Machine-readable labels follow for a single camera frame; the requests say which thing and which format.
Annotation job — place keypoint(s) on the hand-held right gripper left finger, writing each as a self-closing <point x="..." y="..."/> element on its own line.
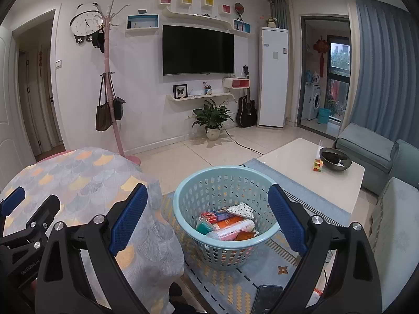
<point x="129" y="222"/>

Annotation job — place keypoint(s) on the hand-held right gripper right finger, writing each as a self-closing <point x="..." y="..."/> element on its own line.
<point x="286" y="222"/>

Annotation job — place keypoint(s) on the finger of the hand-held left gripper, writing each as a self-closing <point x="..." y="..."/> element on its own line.
<point x="13" y="200"/>
<point x="42" y="216"/>

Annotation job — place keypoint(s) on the brown snack packet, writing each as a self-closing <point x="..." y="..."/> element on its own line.
<point x="245" y="235"/>

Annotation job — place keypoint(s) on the white polka dot packet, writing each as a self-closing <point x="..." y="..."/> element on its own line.
<point x="240" y="210"/>

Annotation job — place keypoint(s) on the orange paper bag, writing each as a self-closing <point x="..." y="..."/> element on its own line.
<point x="229" y="224"/>

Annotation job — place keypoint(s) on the pink yellow plastic bottle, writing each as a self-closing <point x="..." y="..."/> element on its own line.
<point x="229" y="233"/>

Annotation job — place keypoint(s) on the small red box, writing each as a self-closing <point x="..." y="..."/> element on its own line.
<point x="212" y="217"/>

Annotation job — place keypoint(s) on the teal plastic packet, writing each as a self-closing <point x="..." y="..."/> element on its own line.
<point x="203" y="227"/>

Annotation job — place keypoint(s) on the teal plastic laundry basket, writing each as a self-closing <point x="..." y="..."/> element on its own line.
<point x="229" y="168"/>

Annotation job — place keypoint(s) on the black shoulder bag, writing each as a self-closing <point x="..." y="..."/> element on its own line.
<point x="119" y="108"/>

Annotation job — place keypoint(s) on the white coffee table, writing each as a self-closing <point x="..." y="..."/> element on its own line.
<point x="294" y="170"/>

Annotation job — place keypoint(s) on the scale pattern tablecloth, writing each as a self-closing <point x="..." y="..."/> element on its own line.
<point x="81" y="176"/>

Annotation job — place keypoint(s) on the colourful puzzle cube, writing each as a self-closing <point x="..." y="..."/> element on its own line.
<point x="318" y="165"/>

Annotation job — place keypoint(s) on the black bowl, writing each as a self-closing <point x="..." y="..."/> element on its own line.
<point x="335" y="160"/>

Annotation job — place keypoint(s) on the black smartphone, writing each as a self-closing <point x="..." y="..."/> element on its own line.
<point x="266" y="299"/>

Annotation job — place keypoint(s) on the blue patterned rug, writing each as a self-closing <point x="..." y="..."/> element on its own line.
<point x="229" y="284"/>

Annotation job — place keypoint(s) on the pink coat rack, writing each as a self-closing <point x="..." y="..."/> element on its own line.
<point x="117" y="137"/>

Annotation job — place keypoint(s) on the white room door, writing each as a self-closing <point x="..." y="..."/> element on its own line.
<point x="9" y="104"/>

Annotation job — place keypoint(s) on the brown tote bag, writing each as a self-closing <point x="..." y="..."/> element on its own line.
<point x="104" y="117"/>

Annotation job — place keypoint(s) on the teal sofa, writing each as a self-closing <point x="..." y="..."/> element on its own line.
<point x="366" y="150"/>

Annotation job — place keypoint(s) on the teal bucket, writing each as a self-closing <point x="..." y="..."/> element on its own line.
<point x="324" y="116"/>

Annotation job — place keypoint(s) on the pale teal armchair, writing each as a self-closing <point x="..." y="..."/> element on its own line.
<point x="399" y="235"/>

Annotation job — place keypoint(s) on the black acoustic guitar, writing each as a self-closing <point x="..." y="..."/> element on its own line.
<point x="246" y="111"/>

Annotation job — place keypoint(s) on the white washing machine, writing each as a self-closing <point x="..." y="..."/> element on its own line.
<point x="314" y="103"/>

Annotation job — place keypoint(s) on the potted green plant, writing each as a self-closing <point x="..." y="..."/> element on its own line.
<point x="211" y="117"/>

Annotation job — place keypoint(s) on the framed butterfly picture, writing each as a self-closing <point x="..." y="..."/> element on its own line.
<point x="180" y="91"/>

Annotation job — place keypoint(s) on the white refrigerator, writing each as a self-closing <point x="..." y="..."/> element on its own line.
<point x="273" y="81"/>

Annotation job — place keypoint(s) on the white red shelf box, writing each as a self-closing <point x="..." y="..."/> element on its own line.
<point x="236" y="83"/>

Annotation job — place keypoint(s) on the blue white detergent bottle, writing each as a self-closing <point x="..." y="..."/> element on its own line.
<point x="315" y="77"/>

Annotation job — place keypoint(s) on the colourful pen holder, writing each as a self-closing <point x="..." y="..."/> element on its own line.
<point x="208" y="90"/>

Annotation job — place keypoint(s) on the red knot ornament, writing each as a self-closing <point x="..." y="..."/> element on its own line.
<point x="320" y="47"/>

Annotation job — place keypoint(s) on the blue grey curtain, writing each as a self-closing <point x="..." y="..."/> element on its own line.
<point x="383" y="72"/>
<point x="280" y="11"/>

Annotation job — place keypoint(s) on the black hanging cap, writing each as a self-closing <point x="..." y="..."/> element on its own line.
<point x="98" y="41"/>

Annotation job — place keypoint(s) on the small blue lined shelf box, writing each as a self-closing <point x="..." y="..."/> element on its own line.
<point x="241" y="26"/>

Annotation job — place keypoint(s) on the flower decoration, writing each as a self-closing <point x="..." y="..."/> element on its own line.
<point x="271" y="22"/>

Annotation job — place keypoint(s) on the wide blue lined shelf box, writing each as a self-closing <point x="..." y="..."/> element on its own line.
<point x="142" y="22"/>

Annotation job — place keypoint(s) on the red round hand fan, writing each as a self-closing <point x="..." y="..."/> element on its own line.
<point x="239" y="8"/>

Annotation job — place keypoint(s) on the low white wall shelf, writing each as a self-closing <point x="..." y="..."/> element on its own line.
<point x="199" y="97"/>

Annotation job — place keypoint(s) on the dark balcony door frame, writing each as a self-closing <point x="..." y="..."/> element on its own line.
<point x="302" y="72"/>

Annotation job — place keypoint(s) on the black wall television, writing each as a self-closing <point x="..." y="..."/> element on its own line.
<point x="198" y="49"/>

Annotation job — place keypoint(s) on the panda wall clock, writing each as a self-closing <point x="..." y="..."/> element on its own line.
<point x="85" y="23"/>

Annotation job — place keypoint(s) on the curved white wall shelf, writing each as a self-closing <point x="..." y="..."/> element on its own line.
<point x="196" y="17"/>

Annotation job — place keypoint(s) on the red cube wall shelf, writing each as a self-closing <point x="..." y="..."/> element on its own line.
<point x="165" y="0"/>
<point x="226" y="9"/>

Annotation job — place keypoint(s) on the yellow cube wall shelf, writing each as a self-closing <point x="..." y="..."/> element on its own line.
<point x="186" y="0"/>
<point x="209" y="1"/>

